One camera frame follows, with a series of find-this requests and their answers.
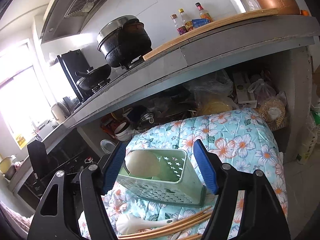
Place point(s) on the black wok with lid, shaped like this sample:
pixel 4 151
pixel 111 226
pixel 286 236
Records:
pixel 93 78

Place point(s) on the bamboo chopstick three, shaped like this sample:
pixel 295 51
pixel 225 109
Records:
pixel 171 229

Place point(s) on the sauce bottle right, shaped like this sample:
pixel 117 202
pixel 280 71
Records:
pixel 203 13

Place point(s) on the sauce bottle left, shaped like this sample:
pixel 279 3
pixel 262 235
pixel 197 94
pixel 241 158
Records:
pixel 180 27

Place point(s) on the white plastic rice spoon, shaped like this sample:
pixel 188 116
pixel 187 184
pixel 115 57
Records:
pixel 129 224

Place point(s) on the bamboo chopstick one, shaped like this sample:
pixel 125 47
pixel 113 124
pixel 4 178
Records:
pixel 132 227

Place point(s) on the floral quilt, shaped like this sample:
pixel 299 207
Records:
pixel 240 138

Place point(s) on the stack of white bowls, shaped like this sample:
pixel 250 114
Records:
pixel 124 132

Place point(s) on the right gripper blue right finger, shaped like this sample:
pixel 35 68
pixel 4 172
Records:
pixel 262 215

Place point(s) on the large black pot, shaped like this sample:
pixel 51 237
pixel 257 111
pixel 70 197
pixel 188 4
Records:
pixel 123 40

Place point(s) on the range hood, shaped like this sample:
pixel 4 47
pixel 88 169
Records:
pixel 65 18

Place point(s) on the sauce bottle middle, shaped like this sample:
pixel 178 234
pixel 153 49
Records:
pixel 186 20

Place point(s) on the green utensil holder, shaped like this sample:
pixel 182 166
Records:
pixel 176 184

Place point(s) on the bag of grains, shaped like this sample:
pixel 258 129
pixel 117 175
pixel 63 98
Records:
pixel 273 110

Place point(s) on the sauce bottle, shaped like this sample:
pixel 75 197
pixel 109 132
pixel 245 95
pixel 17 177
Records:
pixel 203 13
pixel 186 20
pixel 180 27

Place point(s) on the bamboo chopstick two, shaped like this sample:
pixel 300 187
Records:
pixel 192 237

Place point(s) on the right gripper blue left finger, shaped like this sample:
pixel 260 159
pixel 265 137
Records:
pixel 55 216

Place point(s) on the wooden cutting board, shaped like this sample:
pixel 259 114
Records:
pixel 211 26

